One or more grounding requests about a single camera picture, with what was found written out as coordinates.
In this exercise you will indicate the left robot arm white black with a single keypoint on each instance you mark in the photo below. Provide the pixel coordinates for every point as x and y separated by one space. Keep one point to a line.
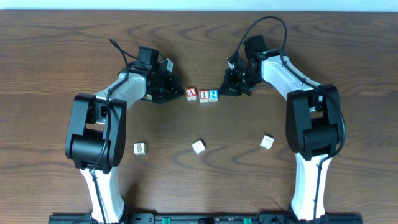
96 136

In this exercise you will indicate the red letter I block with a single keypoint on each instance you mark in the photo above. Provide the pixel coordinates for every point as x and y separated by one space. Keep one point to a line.
204 96

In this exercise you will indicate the plain wooden block centre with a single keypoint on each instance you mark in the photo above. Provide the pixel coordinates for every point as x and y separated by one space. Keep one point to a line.
198 147

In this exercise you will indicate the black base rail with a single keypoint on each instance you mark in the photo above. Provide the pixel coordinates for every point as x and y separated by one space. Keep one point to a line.
264 218

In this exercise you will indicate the plain wooden block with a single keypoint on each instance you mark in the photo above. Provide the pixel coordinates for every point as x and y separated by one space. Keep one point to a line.
267 142
198 147

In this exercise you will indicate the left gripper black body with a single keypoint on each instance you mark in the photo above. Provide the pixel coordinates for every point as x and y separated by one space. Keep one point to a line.
170 88

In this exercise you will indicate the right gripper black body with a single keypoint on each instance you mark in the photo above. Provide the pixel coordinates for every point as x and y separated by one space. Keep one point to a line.
234 83

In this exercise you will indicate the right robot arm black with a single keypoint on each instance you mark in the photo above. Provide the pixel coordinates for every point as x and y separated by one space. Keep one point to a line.
314 124

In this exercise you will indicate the red letter A block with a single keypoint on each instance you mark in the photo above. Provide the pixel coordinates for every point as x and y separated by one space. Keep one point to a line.
191 94

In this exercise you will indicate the brown picture wooden block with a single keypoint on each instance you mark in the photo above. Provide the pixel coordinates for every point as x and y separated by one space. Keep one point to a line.
139 148

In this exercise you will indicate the blue number 2 block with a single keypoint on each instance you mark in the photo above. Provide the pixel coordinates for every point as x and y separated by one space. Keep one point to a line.
213 95

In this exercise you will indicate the plain wooden block right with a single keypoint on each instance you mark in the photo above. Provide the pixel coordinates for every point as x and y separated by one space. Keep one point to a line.
267 142

